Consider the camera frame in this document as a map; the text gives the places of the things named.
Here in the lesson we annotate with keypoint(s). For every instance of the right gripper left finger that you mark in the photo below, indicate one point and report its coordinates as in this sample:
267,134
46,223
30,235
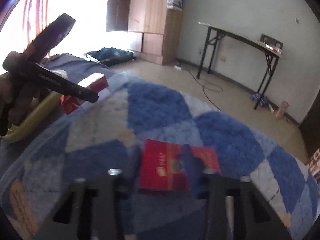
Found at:
88,209

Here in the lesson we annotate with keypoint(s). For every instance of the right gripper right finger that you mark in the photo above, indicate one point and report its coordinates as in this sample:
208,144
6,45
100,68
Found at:
234,209

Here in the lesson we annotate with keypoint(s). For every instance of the bright red box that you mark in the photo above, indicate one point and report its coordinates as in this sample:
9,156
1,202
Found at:
173,167

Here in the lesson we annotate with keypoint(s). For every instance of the person's left hand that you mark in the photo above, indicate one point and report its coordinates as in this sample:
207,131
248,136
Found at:
23,102

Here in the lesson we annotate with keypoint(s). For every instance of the dark blue bed sheet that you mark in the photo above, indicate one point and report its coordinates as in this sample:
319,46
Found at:
77,68

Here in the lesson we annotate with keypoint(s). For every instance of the blue white patchwork quilt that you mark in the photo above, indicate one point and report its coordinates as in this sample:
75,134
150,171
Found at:
135,125

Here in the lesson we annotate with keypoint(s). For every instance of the red white cigarette box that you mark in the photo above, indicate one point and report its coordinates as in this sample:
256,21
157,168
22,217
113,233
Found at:
96,82

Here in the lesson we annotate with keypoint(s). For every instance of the black open suitcase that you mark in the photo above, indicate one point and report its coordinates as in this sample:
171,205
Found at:
110,56

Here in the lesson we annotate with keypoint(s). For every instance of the orange cardboard box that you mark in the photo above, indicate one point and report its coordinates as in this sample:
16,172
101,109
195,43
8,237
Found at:
313,164

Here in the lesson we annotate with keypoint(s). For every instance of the dark wooden door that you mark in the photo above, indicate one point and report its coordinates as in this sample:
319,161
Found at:
310,129

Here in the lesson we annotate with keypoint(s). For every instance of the blue checked cloth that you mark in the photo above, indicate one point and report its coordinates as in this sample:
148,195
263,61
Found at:
262,100

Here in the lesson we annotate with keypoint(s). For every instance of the pink snack bag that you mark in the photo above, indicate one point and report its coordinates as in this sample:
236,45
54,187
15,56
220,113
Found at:
282,109

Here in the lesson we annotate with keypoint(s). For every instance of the wooden wardrobe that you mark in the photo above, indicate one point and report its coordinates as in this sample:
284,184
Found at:
154,27

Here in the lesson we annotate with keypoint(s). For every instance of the black folding table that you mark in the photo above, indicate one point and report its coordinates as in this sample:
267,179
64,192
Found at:
240,58

